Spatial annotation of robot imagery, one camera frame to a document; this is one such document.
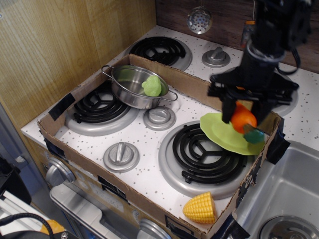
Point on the small steel pot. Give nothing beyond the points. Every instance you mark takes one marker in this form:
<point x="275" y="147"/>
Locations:
<point x="130" y="84"/>

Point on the silver centre stove knob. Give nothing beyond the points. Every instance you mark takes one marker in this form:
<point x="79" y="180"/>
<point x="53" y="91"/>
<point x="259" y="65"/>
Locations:
<point x="159" y="119"/>

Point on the hanging metal spatula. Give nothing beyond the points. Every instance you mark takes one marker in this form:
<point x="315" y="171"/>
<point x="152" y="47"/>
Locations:
<point x="248" y="28"/>

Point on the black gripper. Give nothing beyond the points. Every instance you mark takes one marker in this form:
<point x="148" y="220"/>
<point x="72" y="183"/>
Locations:
<point x="256" y="74"/>

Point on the orange object bottom left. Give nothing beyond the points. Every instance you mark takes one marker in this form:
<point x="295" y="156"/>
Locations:
<point x="55" y="226"/>

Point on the orange toy carrot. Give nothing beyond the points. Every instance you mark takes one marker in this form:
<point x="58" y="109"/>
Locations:
<point x="245" y="123"/>

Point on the green toy lettuce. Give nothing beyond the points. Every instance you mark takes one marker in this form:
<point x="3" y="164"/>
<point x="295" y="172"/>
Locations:
<point x="152" y="86"/>

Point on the silver stove knob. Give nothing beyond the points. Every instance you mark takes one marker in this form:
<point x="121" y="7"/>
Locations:
<point x="216" y="58"/>
<point x="159" y="119"/>
<point x="121" y="157"/>

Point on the front left black burner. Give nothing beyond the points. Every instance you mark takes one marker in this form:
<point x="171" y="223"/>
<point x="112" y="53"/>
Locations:
<point x="100" y="105"/>

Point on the grey toy sink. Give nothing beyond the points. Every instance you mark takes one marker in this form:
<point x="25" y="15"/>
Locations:
<point x="284" y="202"/>

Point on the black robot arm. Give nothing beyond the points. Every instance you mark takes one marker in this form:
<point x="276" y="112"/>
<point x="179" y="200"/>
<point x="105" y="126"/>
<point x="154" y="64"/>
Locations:
<point x="281" y="26"/>

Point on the silver oven door handle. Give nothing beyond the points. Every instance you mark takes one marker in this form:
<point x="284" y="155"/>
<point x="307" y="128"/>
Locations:
<point x="98" y="219"/>

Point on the silver oven knob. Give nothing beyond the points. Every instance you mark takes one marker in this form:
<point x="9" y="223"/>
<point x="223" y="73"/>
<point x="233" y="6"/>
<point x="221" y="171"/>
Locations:
<point x="58" y="173"/>
<point x="150" y="230"/>

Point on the hanging steel skimmer ladle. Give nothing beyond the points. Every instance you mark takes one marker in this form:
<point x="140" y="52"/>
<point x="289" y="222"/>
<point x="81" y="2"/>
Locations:
<point x="199" y="19"/>

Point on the silver back stove knob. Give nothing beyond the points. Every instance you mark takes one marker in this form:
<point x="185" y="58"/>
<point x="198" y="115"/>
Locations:
<point x="216" y="58"/>

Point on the silver oven knob left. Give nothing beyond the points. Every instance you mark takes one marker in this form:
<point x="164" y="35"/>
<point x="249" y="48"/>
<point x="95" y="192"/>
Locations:
<point x="58" y="173"/>

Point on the light green plastic plate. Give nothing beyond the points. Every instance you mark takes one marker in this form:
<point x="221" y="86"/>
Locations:
<point x="226" y="137"/>

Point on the silver front stove knob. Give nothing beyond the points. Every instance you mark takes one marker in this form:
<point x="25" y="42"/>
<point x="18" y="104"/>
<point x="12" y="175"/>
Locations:
<point x="121" y="157"/>

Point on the back left black burner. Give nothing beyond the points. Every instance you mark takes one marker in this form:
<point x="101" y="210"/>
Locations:
<point x="164" y="50"/>

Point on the yellow toy corn cob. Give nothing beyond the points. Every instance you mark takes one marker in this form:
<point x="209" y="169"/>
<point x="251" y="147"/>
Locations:
<point x="201" y="209"/>

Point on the front right black burner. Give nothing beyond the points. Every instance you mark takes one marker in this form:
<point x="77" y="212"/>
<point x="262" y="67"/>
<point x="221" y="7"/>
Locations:
<point x="202" y="160"/>

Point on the silver oven knob right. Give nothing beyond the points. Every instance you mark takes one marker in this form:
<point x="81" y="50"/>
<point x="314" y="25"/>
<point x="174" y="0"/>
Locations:
<point x="150" y="230"/>

